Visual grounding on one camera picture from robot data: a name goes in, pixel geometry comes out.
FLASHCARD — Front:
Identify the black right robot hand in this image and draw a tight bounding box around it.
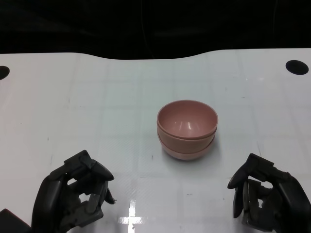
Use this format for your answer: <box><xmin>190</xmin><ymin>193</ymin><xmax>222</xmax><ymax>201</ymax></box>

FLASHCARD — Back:
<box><xmin>227</xmin><ymin>153</ymin><xmax>311</xmax><ymax>233</ymax></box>

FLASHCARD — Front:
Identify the black backdrop cloth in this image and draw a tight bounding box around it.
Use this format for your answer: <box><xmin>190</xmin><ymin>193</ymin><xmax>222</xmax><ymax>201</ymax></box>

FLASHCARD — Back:
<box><xmin>0</xmin><ymin>0</ymin><xmax>311</xmax><ymax>60</ymax></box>

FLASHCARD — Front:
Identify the black round table grommet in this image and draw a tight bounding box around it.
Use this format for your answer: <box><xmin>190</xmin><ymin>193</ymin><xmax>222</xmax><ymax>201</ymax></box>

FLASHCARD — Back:
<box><xmin>285</xmin><ymin>60</ymin><xmax>309</xmax><ymax>76</ymax></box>
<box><xmin>0</xmin><ymin>66</ymin><xmax>10</xmax><ymax>81</ymax></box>

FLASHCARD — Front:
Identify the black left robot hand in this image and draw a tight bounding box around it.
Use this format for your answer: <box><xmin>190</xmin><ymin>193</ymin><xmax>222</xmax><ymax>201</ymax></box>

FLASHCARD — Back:
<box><xmin>31</xmin><ymin>150</ymin><xmax>117</xmax><ymax>233</ymax></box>

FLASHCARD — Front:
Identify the pink plastic bowl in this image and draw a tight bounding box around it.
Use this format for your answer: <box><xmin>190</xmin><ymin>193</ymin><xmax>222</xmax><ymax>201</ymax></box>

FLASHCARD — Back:
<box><xmin>156</xmin><ymin>100</ymin><xmax>219</xmax><ymax>141</ymax></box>
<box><xmin>157</xmin><ymin>126</ymin><xmax>217</xmax><ymax>155</ymax></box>
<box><xmin>160</xmin><ymin>138</ymin><xmax>216</xmax><ymax>162</ymax></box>

